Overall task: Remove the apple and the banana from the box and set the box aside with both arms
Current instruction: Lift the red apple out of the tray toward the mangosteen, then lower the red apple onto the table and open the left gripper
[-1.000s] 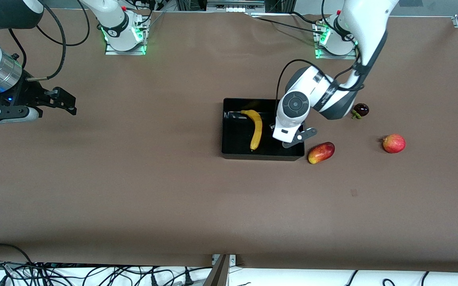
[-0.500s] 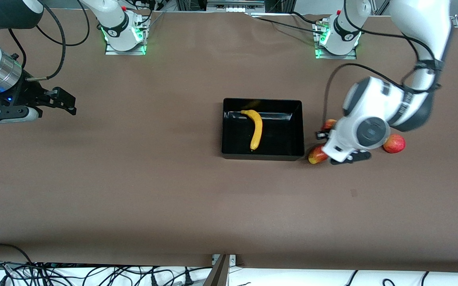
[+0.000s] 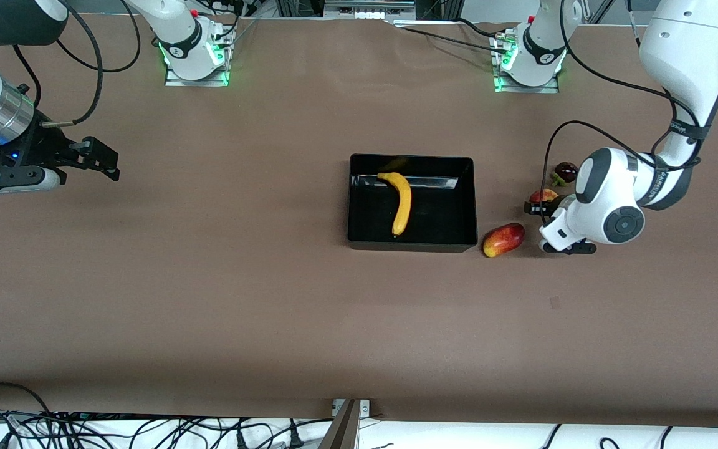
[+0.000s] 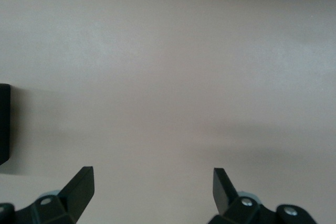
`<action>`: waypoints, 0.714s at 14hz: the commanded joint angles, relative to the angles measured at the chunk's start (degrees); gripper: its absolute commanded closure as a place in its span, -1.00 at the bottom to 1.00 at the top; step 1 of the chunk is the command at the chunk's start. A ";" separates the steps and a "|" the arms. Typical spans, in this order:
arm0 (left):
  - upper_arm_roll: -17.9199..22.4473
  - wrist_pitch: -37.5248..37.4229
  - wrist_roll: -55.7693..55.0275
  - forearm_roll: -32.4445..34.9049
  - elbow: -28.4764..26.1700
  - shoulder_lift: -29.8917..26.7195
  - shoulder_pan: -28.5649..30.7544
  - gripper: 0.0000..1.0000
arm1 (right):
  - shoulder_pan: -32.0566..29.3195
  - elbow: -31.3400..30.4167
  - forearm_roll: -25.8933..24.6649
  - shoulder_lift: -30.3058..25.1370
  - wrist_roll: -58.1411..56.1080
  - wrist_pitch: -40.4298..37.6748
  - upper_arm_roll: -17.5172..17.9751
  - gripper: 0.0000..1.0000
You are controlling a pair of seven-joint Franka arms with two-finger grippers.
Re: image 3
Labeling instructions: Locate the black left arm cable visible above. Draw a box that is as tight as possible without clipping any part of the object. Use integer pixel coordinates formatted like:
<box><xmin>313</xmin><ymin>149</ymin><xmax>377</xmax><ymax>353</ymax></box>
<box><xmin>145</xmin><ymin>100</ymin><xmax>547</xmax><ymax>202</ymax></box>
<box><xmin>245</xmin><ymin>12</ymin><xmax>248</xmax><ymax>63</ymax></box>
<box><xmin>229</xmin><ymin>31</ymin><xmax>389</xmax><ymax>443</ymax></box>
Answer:
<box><xmin>541</xmin><ymin>0</ymin><xmax>706</xmax><ymax>225</ymax></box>

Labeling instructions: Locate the black looping cable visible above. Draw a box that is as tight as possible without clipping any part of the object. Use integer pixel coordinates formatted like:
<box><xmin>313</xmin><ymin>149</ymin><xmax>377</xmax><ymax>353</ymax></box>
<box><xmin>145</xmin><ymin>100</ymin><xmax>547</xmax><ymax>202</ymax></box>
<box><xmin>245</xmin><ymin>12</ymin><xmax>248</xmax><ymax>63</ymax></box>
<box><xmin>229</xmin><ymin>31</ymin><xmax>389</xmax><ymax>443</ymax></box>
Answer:
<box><xmin>55</xmin><ymin>0</ymin><xmax>142</xmax><ymax>73</ymax></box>

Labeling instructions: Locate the black rectangular plastic tray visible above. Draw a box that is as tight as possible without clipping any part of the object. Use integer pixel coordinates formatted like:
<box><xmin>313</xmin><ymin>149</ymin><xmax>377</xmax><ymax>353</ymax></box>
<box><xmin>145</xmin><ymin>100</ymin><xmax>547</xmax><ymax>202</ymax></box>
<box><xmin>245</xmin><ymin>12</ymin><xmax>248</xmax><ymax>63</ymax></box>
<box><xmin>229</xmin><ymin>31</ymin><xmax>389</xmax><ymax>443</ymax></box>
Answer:
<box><xmin>347</xmin><ymin>153</ymin><xmax>479</xmax><ymax>253</ymax></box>

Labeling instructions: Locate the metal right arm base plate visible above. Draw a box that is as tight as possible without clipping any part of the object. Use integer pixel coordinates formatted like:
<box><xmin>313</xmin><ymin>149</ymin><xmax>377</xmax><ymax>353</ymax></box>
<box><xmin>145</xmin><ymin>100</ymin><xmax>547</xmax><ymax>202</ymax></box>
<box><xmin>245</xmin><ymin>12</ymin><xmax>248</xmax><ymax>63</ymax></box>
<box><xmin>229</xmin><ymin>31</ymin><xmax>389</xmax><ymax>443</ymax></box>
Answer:
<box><xmin>165</xmin><ymin>28</ymin><xmax>235</xmax><ymax>87</ymax></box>

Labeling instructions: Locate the yellow banana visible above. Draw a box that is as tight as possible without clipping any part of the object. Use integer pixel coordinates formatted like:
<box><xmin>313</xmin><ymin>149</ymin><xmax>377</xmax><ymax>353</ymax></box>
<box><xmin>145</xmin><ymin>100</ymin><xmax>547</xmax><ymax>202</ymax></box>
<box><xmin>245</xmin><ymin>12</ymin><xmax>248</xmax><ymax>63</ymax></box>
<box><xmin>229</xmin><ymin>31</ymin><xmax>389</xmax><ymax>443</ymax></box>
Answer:
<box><xmin>376</xmin><ymin>171</ymin><xmax>412</xmax><ymax>238</ymax></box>

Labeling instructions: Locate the grey aluminium profile post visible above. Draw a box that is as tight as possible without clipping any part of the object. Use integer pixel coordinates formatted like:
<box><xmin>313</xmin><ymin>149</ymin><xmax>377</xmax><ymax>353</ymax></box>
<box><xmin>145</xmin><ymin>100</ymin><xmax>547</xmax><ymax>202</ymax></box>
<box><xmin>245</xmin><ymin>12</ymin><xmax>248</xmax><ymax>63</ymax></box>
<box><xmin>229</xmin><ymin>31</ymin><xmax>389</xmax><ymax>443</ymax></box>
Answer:
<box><xmin>318</xmin><ymin>399</ymin><xmax>360</xmax><ymax>449</ymax></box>

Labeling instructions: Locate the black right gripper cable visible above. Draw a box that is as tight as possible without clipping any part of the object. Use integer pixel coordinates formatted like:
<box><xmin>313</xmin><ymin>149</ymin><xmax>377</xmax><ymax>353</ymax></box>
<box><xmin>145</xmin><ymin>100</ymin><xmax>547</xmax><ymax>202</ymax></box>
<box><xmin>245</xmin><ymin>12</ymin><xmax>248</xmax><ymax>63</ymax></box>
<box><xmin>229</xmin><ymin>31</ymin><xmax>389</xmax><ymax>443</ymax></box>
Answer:
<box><xmin>40</xmin><ymin>0</ymin><xmax>104</xmax><ymax>127</ymax></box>

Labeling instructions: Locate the silver power strip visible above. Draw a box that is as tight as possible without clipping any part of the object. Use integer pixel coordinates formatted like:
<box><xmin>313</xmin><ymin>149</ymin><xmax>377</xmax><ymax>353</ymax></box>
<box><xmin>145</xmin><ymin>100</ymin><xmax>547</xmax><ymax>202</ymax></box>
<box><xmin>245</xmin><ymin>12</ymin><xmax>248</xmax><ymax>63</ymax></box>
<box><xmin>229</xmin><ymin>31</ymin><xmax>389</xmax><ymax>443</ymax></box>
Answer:
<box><xmin>323</xmin><ymin>0</ymin><xmax>417</xmax><ymax>21</ymax></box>

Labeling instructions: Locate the red yellow mango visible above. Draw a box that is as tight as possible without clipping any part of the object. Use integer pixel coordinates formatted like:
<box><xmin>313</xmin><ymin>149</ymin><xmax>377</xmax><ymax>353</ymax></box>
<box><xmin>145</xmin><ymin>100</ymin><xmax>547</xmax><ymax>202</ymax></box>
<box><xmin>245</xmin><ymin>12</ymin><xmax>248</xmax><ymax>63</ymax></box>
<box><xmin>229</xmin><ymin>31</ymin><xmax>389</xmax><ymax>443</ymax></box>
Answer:
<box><xmin>482</xmin><ymin>223</ymin><xmax>526</xmax><ymax>258</ymax></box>

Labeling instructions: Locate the black short cable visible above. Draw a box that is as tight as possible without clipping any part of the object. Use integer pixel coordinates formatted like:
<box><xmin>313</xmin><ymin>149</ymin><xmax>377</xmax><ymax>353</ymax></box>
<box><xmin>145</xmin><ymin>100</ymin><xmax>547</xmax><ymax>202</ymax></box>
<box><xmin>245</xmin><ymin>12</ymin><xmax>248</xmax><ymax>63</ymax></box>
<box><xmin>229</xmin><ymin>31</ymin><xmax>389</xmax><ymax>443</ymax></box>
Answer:
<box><xmin>12</xmin><ymin>45</ymin><xmax>43</xmax><ymax>108</ymax></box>

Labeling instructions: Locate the small metal bracket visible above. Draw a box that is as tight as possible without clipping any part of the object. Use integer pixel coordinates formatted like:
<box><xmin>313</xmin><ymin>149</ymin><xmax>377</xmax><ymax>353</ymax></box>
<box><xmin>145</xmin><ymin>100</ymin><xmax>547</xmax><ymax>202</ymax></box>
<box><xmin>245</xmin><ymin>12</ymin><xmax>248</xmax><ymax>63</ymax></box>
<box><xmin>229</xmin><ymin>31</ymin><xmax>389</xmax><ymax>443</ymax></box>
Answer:
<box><xmin>332</xmin><ymin>399</ymin><xmax>371</xmax><ymax>417</ymax></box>

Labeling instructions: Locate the dark purple mangosteen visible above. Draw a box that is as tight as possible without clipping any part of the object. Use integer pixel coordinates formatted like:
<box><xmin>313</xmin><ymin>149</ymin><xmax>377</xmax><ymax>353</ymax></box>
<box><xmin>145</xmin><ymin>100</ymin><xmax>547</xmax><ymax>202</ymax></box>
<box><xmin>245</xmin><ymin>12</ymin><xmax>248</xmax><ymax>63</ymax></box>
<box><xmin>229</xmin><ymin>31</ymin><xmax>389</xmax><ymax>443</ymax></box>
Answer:
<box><xmin>550</xmin><ymin>162</ymin><xmax>580</xmax><ymax>187</ymax></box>

